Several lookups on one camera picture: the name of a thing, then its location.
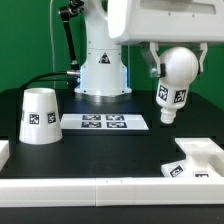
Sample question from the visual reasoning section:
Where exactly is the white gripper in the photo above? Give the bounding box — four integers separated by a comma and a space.
108, 0, 224, 78

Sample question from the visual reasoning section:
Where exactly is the white lamp bulb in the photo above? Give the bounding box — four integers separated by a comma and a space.
156, 47, 199, 124

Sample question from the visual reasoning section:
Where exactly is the white lamp base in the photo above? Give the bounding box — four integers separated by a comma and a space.
161, 138, 224, 178

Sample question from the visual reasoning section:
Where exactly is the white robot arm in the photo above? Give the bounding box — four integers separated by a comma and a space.
75, 0, 224, 102

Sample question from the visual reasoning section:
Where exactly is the white lamp shade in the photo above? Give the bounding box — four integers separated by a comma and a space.
19, 88, 62, 145

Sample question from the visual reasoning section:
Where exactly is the white marker plate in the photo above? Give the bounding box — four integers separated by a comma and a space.
61, 114, 148, 130

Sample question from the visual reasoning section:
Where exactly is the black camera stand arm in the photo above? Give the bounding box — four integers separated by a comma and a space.
58, 0, 84, 91

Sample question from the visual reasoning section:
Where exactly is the white cable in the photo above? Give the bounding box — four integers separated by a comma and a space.
49, 0, 57, 74

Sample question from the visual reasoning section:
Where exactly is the black cable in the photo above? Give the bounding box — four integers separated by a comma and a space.
18, 69, 81, 91

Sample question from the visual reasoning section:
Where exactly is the white front wall bar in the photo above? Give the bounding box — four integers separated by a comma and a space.
0, 178, 224, 208

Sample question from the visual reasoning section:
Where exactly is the white wall bar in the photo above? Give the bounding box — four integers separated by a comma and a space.
0, 140, 10, 171
0, 178, 224, 208

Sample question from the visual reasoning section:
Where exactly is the white left wall bar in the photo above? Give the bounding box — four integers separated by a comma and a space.
0, 140, 10, 171

